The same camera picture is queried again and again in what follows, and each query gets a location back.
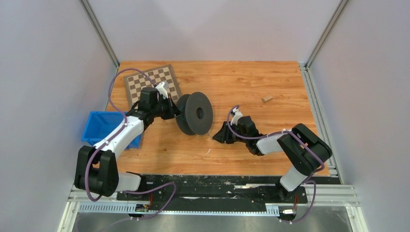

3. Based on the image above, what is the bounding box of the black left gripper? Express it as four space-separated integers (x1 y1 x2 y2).
151 95 183 120

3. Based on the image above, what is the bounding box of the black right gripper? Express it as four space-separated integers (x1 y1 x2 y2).
213 121 249 145

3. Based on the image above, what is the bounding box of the thin blue cable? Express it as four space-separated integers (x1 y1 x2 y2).
175 103 215 142

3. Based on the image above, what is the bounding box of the black perforated cable spool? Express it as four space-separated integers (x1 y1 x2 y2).
176 92 213 135

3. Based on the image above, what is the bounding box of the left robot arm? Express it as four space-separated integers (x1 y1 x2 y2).
74 82 181 202

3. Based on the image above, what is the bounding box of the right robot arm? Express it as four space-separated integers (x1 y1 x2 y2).
213 116 333 202

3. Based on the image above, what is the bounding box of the wooden chessboard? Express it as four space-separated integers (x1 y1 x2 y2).
123 64 182 107

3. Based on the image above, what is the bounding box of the small wooden block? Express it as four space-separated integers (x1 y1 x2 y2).
262 95 273 103

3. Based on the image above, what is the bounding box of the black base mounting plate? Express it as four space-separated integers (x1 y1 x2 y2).
116 174 308 212

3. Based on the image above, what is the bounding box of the blue plastic bin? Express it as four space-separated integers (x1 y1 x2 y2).
81 111 144 150

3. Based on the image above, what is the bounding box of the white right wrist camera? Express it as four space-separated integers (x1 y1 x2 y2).
230 107 243 126

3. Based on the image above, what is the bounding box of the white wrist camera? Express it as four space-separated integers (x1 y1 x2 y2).
155 81 169 99
230 107 243 126

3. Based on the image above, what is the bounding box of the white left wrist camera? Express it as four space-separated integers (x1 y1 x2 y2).
155 81 169 99

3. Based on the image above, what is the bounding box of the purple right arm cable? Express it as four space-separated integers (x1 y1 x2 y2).
226 105 326 224

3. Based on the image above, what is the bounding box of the aluminium frame rail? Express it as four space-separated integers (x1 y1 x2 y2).
58 184 368 232

